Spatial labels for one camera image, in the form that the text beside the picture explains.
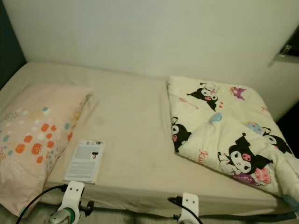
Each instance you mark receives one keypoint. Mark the cream cartoon print blanket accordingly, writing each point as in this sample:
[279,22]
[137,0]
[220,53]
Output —
[224,140]

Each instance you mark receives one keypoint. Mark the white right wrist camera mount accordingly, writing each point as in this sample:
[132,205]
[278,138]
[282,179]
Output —
[190,206]

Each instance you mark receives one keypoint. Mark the dark teal headboard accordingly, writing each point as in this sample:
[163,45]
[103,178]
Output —
[11,42]

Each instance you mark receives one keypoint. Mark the white book with blue letters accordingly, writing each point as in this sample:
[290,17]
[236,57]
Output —
[85,162]

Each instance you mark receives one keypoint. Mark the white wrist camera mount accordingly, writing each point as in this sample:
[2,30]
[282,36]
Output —
[73,195]
[190,206]

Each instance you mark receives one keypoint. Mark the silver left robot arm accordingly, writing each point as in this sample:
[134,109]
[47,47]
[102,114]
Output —
[64,218]

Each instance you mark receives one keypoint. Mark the pink pillow with coloured spots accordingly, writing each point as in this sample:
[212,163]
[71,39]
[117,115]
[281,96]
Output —
[32,126]

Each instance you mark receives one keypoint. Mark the bed with beige sheet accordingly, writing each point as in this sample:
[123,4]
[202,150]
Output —
[131,121]

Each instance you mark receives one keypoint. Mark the metal window latch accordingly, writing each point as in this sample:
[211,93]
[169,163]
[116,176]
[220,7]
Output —
[286,50]

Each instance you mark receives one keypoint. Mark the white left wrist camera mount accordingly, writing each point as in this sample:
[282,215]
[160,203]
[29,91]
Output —
[73,195]

